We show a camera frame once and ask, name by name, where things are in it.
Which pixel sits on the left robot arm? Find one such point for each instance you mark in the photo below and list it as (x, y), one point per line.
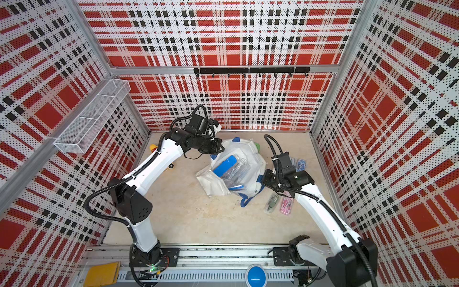
(128, 194)

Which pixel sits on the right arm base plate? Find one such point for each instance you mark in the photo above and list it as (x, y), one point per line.
(287, 256)

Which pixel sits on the blue round button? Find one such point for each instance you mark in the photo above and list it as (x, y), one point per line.
(256, 276)

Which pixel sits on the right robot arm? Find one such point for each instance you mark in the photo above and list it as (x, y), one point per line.
(347, 258)

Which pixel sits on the yellow box at base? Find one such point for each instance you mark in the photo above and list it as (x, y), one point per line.
(102, 275)

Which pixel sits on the white wire mesh basket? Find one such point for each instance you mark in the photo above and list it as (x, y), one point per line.
(83, 130)

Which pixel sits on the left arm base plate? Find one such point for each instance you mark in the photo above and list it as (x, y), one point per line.
(163, 257)

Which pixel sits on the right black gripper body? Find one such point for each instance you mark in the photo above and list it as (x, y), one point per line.
(272, 180)

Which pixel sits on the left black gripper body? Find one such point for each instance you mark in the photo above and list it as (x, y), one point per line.
(206, 145)

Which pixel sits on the clear case green refill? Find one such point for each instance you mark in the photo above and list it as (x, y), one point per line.
(272, 203)

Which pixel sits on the black hook rail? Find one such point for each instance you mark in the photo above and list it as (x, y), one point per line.
(252, 70)

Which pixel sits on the yellow red plush toy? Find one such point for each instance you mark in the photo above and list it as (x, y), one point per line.
(153, 148)

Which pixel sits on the pink compass set case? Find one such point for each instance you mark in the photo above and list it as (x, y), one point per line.
(286, 205)

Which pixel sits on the white canvas cartoon bag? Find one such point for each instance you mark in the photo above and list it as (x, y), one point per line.
(242, 149)

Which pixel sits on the blue plastic pencil case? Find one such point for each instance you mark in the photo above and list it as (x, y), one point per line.
(225, 166)

